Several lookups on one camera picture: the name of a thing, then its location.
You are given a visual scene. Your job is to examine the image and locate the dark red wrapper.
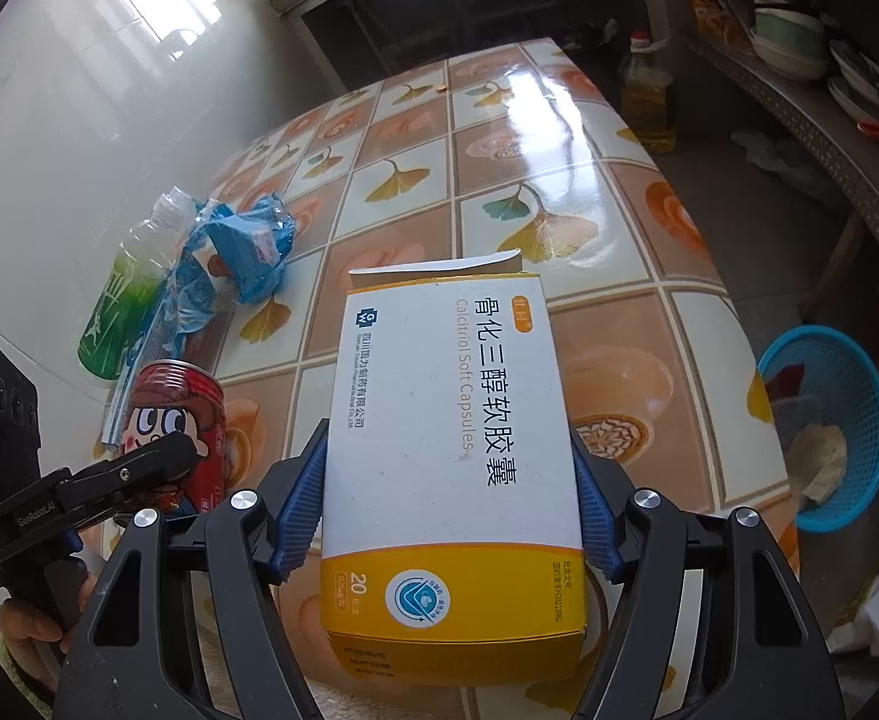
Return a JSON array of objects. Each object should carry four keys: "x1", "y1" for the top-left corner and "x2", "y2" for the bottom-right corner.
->
[{"x1": 765, "y1": 367, "x2": 804, "y2": 407}]

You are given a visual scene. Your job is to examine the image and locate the crumpled white plastic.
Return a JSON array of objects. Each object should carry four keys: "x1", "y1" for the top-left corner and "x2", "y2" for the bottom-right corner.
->
[{"x1": 731, "y1": 131, "x2": 811, "y2": 188}]

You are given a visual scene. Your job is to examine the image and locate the person's left hand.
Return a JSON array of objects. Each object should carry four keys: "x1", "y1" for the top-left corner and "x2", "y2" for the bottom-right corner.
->
[{"x1": 0, "y1": 594, "x2": 80, "y2": 665}]

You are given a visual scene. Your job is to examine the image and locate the green label plastic bottle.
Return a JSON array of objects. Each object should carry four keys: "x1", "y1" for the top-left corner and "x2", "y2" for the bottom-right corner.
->
[{"x1": 75, "y1": 186, "x2": 200, "y2": 381}]

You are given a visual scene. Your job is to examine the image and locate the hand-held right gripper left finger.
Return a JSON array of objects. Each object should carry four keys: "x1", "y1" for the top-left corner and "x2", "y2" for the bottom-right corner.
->
[{"x1": 53, "y1": 416, "x2": 331, "y2": 720}]

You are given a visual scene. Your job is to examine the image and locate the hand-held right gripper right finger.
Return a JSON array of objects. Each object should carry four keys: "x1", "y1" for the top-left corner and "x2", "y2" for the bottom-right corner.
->
[{"x1": 570, "y1": 427, "x2": 849, "y2": 720}]

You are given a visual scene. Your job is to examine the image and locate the yellow cooking oil bottle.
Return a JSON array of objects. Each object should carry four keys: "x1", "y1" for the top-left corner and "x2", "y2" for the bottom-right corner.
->
[{"x1": 619, "y1": 30, "x2": 680, "y2": 156}]

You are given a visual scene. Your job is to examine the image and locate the yellow white medicine box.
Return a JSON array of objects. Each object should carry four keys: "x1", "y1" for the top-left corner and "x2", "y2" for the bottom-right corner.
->
[{"x1": 317, "y1": 249, "x2": 586, "y2": 680}]

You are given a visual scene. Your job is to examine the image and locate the stack of bowls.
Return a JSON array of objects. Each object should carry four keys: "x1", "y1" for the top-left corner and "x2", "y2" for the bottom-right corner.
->
[{"x1": 750, "y1": 7, "x2": 830, "y2": 83}]

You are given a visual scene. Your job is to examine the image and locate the yellow packets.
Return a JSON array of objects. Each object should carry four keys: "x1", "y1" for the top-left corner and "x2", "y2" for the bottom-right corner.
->
[{"x1": 686, "y1": 0, "x2": 755, "y2": 53}]

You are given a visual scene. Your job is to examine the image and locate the red cartoon drink can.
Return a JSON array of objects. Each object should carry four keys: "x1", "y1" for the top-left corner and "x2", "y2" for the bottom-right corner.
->
[{"x1": 125, "y1": 360, "x2": 226, "y2": 515}]

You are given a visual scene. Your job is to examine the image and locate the grey storage shelf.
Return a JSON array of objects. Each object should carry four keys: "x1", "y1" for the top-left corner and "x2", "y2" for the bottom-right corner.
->
[{"x1": 686, "y1": 37, "x2": 879, "y2": 301}]

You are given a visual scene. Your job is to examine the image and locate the blue plastic basket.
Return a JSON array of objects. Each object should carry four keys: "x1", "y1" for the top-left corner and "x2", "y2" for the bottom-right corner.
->
[{"x1": 746, "y1": 328, "x2": 879, "y2": 533}]

